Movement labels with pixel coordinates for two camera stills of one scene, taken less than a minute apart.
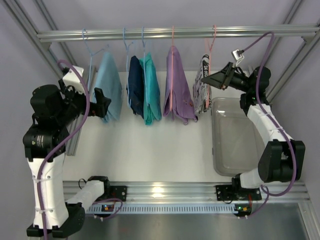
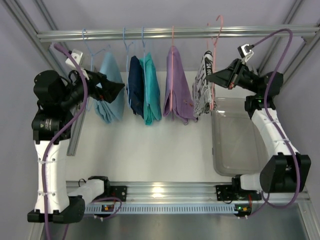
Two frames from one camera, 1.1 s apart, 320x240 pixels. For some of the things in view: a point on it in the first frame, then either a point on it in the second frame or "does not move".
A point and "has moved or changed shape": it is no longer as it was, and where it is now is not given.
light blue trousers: (108, 80) does not move
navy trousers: (135, 88) does not move
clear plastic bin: (236, 146) does not move
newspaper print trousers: (202, 91) has moved or changed shape
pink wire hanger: (209, 48) → (212, 107)
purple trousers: (183, 107) does not move
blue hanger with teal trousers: (144, 42) does not move
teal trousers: (152, 109) does not move
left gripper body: (98, 103) → (100, 86)
